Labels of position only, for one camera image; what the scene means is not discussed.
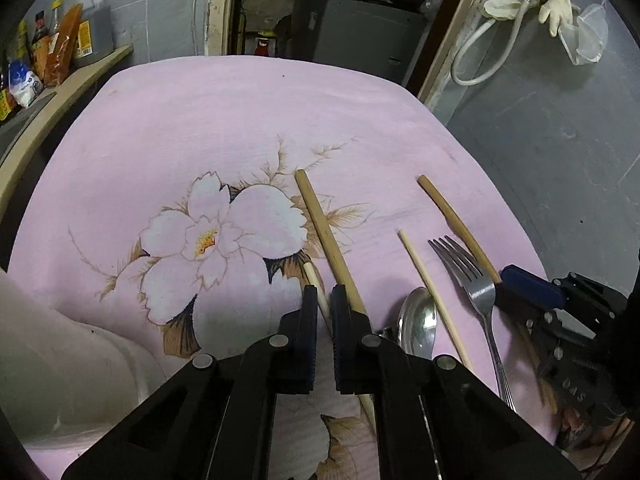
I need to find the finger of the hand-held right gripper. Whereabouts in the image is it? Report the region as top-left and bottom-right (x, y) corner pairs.
(495, 264), (627, 322)

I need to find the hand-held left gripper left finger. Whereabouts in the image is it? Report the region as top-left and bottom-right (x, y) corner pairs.
(60, 284), (321, 480)

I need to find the metal fork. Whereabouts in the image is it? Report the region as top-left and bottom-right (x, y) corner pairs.
(427, 236), (518, 413)

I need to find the clear plastic bag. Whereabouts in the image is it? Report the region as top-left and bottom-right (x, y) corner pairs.
(562, 4), (609, 67)

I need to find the white and blue packet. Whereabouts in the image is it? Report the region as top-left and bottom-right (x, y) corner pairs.
(7, 57), (44, 109)

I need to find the pink floral cloth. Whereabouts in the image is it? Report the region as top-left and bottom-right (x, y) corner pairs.
(10, 55), (557, 480)

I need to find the orange seasoning packet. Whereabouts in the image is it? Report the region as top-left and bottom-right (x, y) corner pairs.
(42, 2), (84, 87)

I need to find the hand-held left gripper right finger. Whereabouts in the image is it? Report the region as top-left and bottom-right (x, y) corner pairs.
(331, 284), (583, 480)

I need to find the black cabinet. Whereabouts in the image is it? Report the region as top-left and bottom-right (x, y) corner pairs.
(290, 0), (431, 87)

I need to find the metal spoon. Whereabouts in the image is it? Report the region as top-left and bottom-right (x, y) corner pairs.
(381, 286), (440, 361)

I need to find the dark soy sauce jug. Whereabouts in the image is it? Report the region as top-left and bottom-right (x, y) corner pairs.
(75, 0), (116, 67)

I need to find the pale wooden chopstick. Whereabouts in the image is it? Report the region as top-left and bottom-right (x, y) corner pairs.
(303, 262), (333, 328)
(397, 229), (475, 372)

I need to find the brown wooden chopstick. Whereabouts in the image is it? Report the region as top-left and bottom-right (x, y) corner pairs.
(294, 169), (378, 433)
(416, 175), (556, 406)

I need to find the white hose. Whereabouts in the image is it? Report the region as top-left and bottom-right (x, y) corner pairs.
(451, 0), (547, 87)

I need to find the cream door frame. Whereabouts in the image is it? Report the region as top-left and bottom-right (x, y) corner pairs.
(207, 0), (242, 57)

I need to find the white plastic utensil holder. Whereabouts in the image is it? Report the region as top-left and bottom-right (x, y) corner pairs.
(0, 270), (168, 453)

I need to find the dark bottle with red cap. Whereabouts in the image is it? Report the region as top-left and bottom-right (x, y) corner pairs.
(31, 10), (51, 55)

